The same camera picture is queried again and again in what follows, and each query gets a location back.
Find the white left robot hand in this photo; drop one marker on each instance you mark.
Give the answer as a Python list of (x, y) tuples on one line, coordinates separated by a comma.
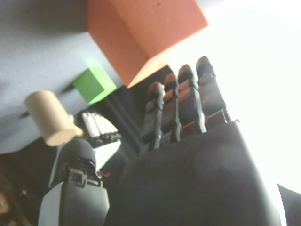
[(188, 176)]

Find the wooden mallet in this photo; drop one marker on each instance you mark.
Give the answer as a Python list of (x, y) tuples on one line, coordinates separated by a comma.
[(47, 113)]

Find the large orange wooden block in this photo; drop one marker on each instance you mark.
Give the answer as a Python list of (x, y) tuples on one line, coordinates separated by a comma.
[(141, 28)]

